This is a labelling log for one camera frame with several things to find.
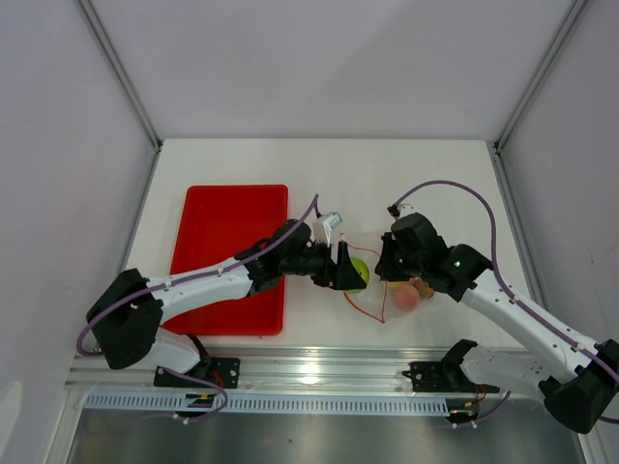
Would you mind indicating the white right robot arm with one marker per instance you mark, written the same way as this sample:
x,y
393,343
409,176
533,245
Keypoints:
x,y
574,376

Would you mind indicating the white slotted cable duct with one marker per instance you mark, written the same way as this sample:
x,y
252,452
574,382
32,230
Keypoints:
x,y
401,406

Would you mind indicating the left aluminium frame post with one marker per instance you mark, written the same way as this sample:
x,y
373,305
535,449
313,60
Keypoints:
x,y
118,70

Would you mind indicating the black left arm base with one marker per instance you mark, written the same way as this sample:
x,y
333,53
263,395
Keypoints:
x,y
224,372

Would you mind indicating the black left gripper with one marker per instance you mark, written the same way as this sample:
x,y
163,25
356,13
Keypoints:
x,y
341,275

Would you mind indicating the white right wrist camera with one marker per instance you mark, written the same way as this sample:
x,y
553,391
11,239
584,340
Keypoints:
x,y
400,210

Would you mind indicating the orange fruit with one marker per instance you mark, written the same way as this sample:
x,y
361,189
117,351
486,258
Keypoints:
x,y
410,282

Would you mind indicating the brown kiwi fruit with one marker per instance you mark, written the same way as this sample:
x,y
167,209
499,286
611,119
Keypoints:
x,y
424,290

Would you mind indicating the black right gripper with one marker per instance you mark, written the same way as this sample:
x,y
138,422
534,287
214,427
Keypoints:
x,y
385,269

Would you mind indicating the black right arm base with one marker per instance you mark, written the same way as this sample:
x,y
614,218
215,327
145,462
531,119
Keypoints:
x,y
446,375

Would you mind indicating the right aluminium frame post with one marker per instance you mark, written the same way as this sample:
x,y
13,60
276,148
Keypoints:
x,y
552,54

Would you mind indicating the aluminium front rail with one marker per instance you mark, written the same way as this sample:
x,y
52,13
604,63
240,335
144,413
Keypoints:
x,y
278,370

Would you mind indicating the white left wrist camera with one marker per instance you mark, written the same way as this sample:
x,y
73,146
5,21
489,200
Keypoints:
x,y
324,226

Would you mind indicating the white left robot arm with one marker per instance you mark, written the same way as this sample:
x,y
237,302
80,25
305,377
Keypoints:
x,y
127,319

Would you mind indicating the pink peach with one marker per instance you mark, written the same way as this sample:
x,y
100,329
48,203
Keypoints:
x,y
405,298

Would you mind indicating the aluminium frame post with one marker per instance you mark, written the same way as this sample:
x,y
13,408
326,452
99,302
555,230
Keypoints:
x,y
552,54
118,70

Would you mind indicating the clear zip top bag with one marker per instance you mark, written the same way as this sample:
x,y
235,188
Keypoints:
x,y
375,302

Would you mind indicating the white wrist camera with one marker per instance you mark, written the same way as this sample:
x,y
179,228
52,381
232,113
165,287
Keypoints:
x,y
400,210
324,226

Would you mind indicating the green apple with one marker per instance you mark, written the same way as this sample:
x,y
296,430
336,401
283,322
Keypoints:
x,y
363,271

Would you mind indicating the red plastic tray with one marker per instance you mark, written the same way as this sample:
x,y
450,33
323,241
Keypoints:
x,y
217,222

